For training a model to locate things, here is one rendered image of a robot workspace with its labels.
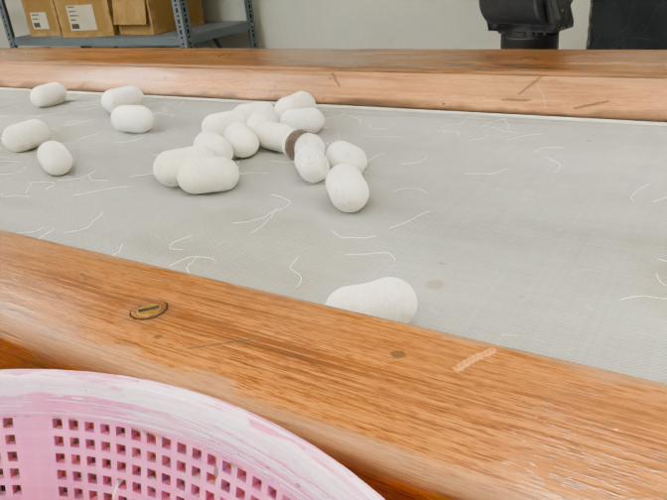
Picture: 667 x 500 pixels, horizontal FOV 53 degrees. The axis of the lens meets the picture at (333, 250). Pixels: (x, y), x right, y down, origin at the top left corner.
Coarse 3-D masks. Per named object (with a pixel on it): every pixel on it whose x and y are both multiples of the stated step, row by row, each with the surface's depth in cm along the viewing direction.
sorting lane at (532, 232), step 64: (0, 128) 57; (64, 128) 55; (192, 128) 51; (384, 128) 46; (448, 128) 45; (512, 128) 43; (576, 128) 42; (640, 128) 41; (0, 192) 41; (64, 192) 40; (128, 192) 39; (256, 192) 37; (320, 192) 36; (384, 192) 35; (448, 192) 34; (512, 192) 33; (576, 192) 33; (640, 192) 32; (128, 256) 31; (192, 256) 30; (256, 256) 29; (320, 256) 29; (384, 256) 28; (448, 256) 28; (512, 256) 27; (576, 256) 27; (640, 256) 26; (448, 320) 23; (512, 320) 23; (576, 320) 23; (640, 320) 22
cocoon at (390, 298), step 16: (352, 288) 22; (368, 288) 22; (384, 288) 22; (400, 288) 22; (336, 304) 22; (352, 304) 22; (368, 304) 22; (384, 304) 22; (400, 304) 22; (416, 304) 22; (400, 320) 22
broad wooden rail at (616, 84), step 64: (0, 64) 77; (64, 64) 72; (128, 64) 67; (192, 64) 63; (256, 64) 59; (320, 64) 57; (384, 64) 54; (448, 64) 51; (512, 64) 49; (576, 64) 47; (640, 64) 45
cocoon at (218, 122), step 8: (224, 112) 47; (232, 112) 47; (208, 120) 46; (216, 120) 46; (224, 120) 46; (232, 120) 46; (240, 120) 47; (208, 128) 46; (216, 128) 46; (224, 128) 46
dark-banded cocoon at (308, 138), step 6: (288, 132) 41; (300, 138) 40; (306, 138) 39; (312, 138) 39; (318, 138) 40; (282, 144) 41; (300, 144) 39; (306, 144) 39; (312, 144) 39; (318, 144) 39; (324, 144) 40; (324, 150) 40
